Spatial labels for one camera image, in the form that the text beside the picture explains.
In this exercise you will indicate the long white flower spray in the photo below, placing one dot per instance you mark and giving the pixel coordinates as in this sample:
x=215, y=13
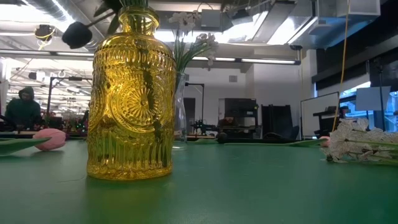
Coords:
x=206, y=40

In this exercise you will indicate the black tulip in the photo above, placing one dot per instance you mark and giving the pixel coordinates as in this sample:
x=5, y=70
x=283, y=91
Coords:
x=76, y=35

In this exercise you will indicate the pink tulip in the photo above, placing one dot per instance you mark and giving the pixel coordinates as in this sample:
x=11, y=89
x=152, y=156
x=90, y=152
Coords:
x=51, y=139

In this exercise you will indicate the compact white flower spray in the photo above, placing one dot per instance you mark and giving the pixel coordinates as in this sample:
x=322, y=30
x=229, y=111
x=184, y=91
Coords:
x=351, y=137

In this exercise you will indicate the background black robot arm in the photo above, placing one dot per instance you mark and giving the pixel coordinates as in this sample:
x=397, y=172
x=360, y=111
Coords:
x=202, y=127

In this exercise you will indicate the clear glass vase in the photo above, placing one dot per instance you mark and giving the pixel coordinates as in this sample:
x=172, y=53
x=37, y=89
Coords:
x=180, y=109

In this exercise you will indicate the yellow embossed glass vase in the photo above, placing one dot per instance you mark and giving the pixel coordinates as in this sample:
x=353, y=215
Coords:
x=130, y=102

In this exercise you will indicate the black cabinet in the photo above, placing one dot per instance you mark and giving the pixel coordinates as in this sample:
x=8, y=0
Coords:
x=241, y=109

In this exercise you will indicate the black folded panel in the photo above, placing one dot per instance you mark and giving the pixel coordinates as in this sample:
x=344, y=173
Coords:
x=276, y=119

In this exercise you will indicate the long ceiling light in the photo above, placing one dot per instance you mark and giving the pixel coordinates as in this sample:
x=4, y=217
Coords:
x=267, y=61

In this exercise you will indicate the green table mat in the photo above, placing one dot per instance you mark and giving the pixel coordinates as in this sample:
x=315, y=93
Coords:
x=248, y=186

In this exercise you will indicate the white whiteboard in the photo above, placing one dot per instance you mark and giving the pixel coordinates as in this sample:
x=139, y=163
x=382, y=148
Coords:
x=317, y=115

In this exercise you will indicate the grey panel on stand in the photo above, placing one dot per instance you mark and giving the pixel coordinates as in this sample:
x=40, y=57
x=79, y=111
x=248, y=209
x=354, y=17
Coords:
x=373, y=99

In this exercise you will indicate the person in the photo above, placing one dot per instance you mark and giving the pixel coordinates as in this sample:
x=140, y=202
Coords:
x=23, y=109

